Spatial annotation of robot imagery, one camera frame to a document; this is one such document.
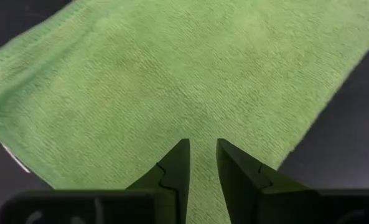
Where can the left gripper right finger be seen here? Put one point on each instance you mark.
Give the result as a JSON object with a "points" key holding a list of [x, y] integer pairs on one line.
{"points": [[234, 174]]}

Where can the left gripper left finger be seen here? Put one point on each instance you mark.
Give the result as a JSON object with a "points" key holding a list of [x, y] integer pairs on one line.
{"points": [[179, 168]]}

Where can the green microfiber towel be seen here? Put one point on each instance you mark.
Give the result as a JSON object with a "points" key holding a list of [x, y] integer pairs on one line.
{"points": [[171, 77]]}

